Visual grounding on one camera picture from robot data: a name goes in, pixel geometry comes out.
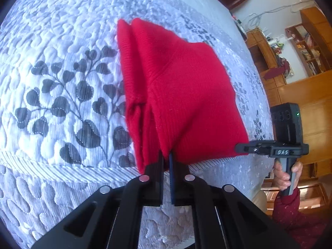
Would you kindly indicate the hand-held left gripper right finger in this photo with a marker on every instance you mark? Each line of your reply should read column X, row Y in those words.
column 177, row 184

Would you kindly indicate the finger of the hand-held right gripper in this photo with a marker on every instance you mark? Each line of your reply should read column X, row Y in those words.
column 250, row 148

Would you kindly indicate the person's right hand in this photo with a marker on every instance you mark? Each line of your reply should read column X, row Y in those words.
column 282, row 176

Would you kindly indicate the orange wooden cabinet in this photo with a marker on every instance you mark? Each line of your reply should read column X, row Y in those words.
column 293, row 93

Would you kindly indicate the person's right forearm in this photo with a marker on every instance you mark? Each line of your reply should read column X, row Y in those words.
column 303, row 220

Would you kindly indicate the dark red hanging cloth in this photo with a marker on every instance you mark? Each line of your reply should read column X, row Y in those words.
column 278, row 68

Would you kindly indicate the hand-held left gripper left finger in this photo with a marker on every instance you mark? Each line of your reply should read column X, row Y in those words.
column 155, row 184

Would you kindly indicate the wooden bookshelf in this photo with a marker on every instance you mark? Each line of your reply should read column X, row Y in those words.
column 311, row 44

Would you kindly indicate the red knitted scarf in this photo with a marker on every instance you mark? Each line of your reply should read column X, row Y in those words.
column 186, row 90

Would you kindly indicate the grey leaf-patterned quilted bedspread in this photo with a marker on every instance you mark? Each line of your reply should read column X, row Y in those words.
column 64, row 57

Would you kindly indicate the pale grey bed sheet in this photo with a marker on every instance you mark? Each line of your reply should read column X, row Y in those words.
column 207, row 4

